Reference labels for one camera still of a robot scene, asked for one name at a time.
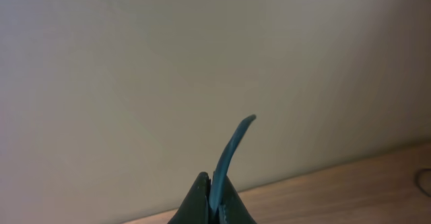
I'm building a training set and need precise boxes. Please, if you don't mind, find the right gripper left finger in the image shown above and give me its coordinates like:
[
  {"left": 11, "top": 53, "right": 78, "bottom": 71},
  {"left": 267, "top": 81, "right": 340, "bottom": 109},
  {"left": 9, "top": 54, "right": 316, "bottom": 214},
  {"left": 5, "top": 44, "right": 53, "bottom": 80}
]
[{"left": 168, "top": 172, "right": 210, "bottom": 224}]

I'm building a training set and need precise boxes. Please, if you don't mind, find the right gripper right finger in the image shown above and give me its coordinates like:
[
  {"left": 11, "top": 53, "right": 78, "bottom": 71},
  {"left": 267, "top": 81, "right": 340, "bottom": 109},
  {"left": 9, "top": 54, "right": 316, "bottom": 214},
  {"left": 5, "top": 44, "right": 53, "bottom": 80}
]
[{"left": 218, "top": 177, "right": 257, "bottom": 224}]

